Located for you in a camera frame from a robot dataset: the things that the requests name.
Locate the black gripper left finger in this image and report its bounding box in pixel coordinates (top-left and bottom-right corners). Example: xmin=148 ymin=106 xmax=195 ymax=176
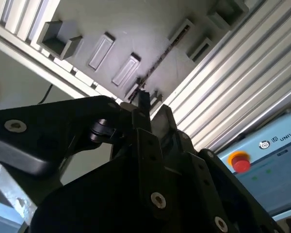
xmin=0 ymin=91 xmax=173 ymax=220

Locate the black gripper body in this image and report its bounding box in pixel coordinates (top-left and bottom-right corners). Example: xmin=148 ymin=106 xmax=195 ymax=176
xmin=30 ymin=152 xmax=209 ymax=233

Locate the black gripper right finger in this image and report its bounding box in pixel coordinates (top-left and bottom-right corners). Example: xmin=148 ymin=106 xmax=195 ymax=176
xmin=160 ymin=104 xmax=284 ymax=233

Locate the RAM stick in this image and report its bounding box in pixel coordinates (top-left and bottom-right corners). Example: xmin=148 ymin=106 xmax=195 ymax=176
xmin=129 ymin=23 xmax=192 ymax=101

